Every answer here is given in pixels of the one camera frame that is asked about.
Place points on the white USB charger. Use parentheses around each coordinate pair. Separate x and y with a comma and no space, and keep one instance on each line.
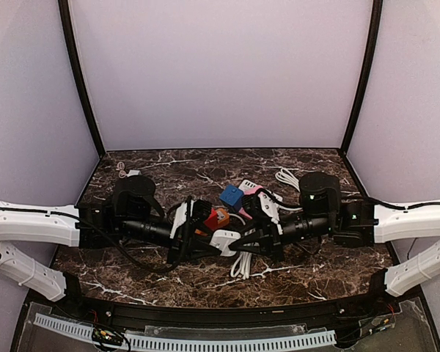
(133,173)

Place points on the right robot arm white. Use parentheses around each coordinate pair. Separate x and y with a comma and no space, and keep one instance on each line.
(395,222)

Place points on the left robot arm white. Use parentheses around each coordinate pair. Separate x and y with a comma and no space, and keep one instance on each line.
(57,225)

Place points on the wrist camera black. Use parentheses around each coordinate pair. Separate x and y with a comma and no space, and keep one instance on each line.
(134,197)
(320,195)

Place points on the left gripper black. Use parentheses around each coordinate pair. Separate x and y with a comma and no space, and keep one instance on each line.
(185,238)

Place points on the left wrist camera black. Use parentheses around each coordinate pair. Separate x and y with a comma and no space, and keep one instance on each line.
(134,197)

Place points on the blue cube socket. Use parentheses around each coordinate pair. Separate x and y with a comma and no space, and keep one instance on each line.
(231,197)

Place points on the pink triangular power strip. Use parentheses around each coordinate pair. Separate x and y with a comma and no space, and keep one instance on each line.
(251,204)

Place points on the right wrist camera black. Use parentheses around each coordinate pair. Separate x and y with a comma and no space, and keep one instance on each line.
(320,195)

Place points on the white power strip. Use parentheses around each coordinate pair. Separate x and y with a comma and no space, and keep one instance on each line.
(248,187)

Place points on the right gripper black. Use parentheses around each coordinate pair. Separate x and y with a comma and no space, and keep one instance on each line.
(273,235)

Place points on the black frame left post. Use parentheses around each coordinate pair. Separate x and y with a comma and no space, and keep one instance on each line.
(78,76)

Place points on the black frame post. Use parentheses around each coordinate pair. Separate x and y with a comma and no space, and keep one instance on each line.
(78,76)
(364,76)

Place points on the orange power strip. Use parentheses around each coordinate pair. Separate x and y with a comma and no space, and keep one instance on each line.
(223,216)

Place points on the black frame right post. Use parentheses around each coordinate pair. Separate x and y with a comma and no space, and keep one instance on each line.
(364,76)

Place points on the red cube socket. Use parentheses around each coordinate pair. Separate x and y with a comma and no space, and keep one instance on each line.
(212,221)

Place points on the white two-pin adapter plug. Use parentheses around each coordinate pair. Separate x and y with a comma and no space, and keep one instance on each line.
(221,239)

